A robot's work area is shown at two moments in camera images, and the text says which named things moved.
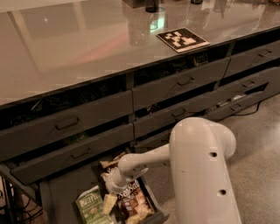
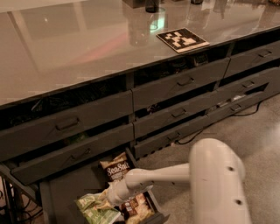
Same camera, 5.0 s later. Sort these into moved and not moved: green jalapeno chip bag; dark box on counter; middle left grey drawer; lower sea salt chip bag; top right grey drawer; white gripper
Moved: green jalapeno chip bag; white gripper
Not moved: lower sea salt chip bag; dark box on counter; top right grey drawer; middle left grey drawer
